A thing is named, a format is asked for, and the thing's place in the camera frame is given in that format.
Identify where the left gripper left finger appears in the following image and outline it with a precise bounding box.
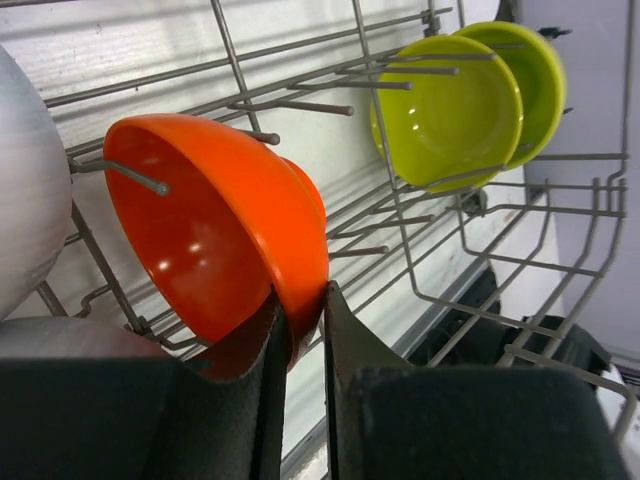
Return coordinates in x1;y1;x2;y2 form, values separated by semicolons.
1;294;288;479

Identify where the grey wire dish rack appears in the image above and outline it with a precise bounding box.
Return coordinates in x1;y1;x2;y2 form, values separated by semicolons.
34;0;640;446

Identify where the white bowl middle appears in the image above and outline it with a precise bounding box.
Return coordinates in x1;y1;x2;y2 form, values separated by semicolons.
1;50;72;318

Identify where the lime green bowl left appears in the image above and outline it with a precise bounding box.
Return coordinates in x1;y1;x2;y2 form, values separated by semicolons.
370;35;524;193

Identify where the orange bowl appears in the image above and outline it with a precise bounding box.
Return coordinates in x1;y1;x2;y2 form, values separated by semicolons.
103;113;329;363

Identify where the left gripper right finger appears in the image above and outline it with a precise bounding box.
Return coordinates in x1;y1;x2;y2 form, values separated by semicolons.
323;283;630;479

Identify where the lime green bowl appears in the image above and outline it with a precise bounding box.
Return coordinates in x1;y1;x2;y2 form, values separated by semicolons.
370;35;524;193
457;21;568;169

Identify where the lime green bowl right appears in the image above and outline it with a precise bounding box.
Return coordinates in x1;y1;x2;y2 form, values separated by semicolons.
457;21;568;169

